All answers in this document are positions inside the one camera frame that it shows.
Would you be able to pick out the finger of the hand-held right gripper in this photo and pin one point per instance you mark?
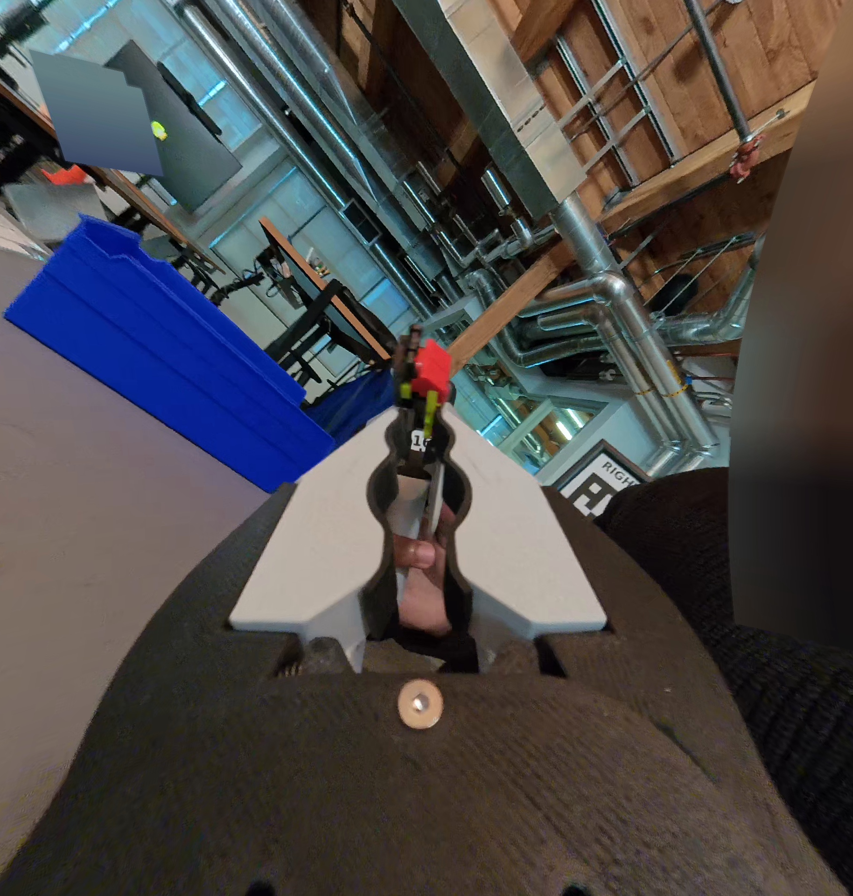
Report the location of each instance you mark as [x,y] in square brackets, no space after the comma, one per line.
[437,497]
[412,500]

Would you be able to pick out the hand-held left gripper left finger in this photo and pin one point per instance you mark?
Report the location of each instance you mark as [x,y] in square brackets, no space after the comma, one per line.
[307,553]

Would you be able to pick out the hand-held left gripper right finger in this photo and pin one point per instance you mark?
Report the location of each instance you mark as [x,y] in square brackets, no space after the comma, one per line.
[531,553]

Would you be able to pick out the yellow red lego car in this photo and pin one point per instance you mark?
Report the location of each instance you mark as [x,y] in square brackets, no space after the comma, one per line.
[432,367]

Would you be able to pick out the person's right hand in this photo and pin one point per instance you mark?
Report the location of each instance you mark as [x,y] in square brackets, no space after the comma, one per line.
[423,595]

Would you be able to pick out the dark blue container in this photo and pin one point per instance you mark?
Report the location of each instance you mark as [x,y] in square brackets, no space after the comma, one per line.
[356,406]

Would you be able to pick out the framed marker sign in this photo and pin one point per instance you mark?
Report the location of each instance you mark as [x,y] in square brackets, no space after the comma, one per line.
[601,483]

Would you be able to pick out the background wooden desk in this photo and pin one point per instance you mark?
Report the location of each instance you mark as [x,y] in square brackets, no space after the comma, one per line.
[321,294]

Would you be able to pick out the cluster of silver pipes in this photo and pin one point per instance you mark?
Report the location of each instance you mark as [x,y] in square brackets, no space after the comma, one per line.
[608,294]

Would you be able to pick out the blue plastic bin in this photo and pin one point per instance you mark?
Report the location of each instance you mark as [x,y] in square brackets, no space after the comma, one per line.
[160,350]

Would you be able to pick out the red pipe clamp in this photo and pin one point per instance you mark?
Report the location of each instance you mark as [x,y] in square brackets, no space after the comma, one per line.
[747,154]

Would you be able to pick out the rectangular metal air duct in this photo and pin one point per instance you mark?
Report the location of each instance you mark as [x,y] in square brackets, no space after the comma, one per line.
[482,91]

